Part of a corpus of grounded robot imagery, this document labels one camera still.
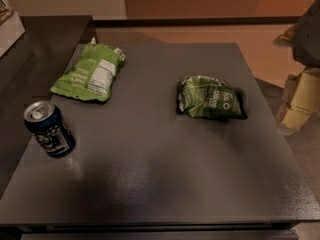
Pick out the white box at left edge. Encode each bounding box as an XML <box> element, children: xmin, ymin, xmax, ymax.
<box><xmin>0</xmin><ymin>0</ymin><xmax>25</xmax><ymax>57</ymax></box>

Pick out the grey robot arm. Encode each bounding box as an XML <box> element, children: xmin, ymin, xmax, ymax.
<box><xmin>277</xmin><ymin>0</ymin><xmax>320</xmax><ymax>131</ymax></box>

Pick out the light green rice chip bag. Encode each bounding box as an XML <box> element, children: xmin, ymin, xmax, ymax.
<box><xmin>51</xmin><ymin>43</ymin><xmax>126</xmax><ymax>102</ymax></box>

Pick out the blue soda can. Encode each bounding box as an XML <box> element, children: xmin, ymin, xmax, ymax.
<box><xmin>23</xmin><ymin>101</ymin><xmax>76</xmax><ymax>158</ymax></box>

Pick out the dark green jalapeno chip bag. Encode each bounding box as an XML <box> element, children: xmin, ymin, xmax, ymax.
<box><xmin>178</xmin><ymin>75</ymin><xmax>248</xmax><ymax>120</ymax></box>

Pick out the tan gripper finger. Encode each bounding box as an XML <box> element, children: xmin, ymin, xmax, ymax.
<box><xmin>277</xmin><ymin>67</ymin><xmax>320</xmax><ymax>130</ymax></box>

